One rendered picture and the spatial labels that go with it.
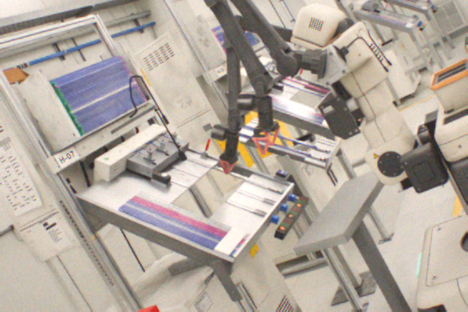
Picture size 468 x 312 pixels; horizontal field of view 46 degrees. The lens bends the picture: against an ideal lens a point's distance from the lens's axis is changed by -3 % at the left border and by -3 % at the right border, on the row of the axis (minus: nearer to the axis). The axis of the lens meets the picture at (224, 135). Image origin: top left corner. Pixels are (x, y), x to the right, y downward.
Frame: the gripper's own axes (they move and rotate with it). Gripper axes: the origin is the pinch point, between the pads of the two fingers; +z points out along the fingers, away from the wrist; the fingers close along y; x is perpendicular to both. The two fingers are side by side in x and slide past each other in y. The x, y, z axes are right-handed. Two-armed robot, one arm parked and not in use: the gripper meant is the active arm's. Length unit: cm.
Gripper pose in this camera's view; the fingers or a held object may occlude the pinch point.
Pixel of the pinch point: (226, 171)
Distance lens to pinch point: 264.3
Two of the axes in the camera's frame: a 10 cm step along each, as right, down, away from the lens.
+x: 9.0, 3.0, -3.3
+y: -4.2, 3.2, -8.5
